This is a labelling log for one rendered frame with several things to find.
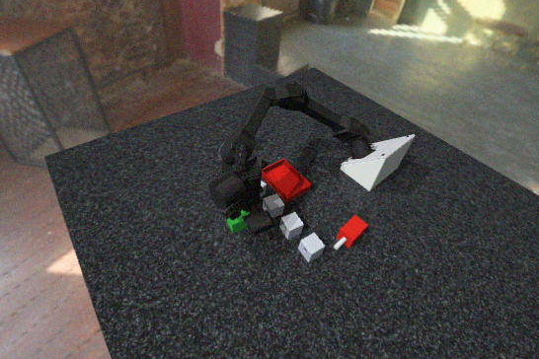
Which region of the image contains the red block with white pin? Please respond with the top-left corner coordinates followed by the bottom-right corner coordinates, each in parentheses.
top-left (334, 215), bottom-right (367, 249)

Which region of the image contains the red tray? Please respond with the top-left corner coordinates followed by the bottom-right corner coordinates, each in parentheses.
top-left (262, 159), bottom-right (312, 203)

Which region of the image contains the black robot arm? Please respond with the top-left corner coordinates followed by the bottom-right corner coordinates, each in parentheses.
top-left (208, 82), bottom-right (376, 220)

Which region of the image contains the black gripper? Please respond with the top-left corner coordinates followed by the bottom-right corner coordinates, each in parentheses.
top-left (242, 186), bottom-right (274, 236)

